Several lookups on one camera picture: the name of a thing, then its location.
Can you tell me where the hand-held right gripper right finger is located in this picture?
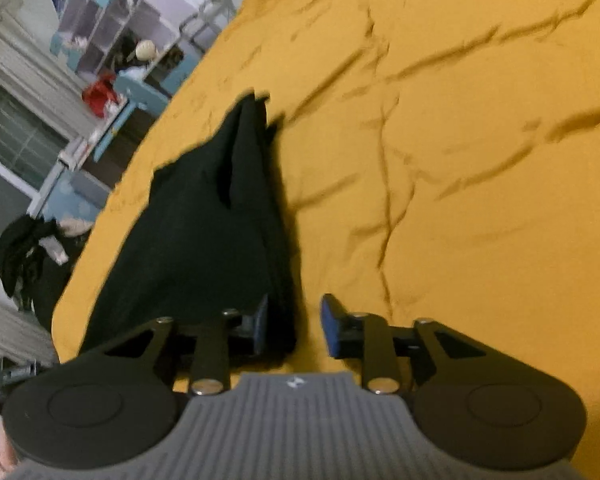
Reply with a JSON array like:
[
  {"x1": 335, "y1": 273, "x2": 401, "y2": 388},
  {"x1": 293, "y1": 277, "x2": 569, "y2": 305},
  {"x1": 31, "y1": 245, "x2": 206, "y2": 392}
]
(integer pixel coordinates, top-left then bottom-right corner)
[{"x1": 320, "y1": 292, "x2": 487, "y2": 395}]

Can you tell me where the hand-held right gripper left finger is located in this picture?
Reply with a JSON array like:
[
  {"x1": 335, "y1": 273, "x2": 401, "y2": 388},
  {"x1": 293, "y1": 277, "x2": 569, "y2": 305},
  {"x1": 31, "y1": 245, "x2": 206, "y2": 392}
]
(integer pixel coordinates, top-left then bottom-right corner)
[{"x1": 99, "y1": 294, "x2": 272, "y2": 395}]

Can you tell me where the black garment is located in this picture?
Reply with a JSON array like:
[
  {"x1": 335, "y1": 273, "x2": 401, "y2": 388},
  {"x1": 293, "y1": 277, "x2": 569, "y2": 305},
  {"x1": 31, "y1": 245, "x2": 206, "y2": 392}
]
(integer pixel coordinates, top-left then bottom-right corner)
[{"x1": 77, "y1": 90, "x2": 301, "y2": 362}]

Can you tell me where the dark clothes pile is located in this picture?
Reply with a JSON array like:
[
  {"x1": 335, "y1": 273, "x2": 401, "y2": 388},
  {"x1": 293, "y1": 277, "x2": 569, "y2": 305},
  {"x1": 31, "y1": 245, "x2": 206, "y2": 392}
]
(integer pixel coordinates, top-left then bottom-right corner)
[{"x1": 0, "y1": 214, "x2": 62, "y2": 307}]

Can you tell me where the yellow blanket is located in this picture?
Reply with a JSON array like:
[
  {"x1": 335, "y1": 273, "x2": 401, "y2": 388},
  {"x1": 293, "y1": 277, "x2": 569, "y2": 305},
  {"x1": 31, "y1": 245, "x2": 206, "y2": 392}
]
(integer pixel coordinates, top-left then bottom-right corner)
[{"x1": 50, "y1": 0, "x2": 600, "y2": 467}]

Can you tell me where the blue desk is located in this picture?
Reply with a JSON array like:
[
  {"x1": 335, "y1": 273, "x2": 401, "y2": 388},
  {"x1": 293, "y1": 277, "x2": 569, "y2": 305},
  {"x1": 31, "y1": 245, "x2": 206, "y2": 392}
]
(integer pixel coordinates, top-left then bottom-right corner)
[{"x1": 94, "y1": 66, "x2": 175, "y2": 162}]

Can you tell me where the red bag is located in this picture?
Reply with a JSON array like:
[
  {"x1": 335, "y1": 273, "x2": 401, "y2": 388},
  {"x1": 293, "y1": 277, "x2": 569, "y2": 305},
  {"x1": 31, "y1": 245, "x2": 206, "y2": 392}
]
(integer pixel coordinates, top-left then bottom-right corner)
[{"x1": 81, "y1": 73, "x2": 119, "y2": 119}]

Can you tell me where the window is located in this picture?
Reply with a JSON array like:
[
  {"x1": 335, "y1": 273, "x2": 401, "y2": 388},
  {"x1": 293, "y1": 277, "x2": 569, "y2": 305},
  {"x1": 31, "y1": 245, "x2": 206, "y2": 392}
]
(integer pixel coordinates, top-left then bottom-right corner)
[{"x1": 0, "y1": 66, "x2": 75, "y2": 197}]

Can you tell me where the cube shelf unit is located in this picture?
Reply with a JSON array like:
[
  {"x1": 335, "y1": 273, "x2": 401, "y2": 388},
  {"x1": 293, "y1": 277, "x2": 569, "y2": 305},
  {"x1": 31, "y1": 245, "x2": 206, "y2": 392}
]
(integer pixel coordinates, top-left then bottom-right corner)
[{"x1": 50, "y1": 0, "x2": 182, "y2": 83}]

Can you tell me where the white curtain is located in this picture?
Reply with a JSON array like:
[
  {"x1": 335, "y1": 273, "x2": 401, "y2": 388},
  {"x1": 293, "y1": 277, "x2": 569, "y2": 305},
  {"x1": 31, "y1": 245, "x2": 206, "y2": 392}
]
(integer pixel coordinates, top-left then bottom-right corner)
[{"x1": 0, "y1": 9, "x2": 98, "y2": 137}]

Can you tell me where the metal frame chair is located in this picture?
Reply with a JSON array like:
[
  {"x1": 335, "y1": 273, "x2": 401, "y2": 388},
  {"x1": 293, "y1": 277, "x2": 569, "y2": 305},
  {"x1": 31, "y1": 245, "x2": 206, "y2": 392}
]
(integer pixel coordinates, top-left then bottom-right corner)
[{"x1": 179, "y1": 0, "x2": 239, "y2": 55}]

